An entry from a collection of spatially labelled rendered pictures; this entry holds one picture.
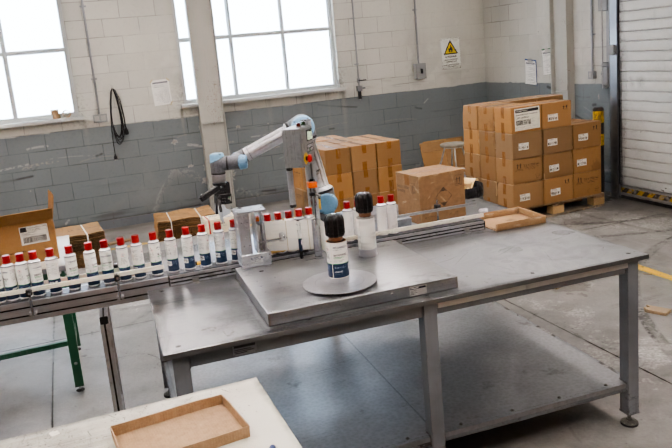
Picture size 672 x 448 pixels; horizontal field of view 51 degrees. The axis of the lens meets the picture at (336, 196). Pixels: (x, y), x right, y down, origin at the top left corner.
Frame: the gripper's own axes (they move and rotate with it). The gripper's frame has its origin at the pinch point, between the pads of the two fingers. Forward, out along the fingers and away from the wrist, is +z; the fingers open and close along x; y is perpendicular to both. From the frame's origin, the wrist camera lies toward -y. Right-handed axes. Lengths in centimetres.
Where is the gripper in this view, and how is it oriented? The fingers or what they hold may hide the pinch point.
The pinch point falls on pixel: (219, 219)
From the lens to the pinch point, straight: 380.0
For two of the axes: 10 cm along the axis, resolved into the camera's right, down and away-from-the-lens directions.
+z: 0.7, 9.8, 1.9
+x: -3.6, -1.6, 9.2
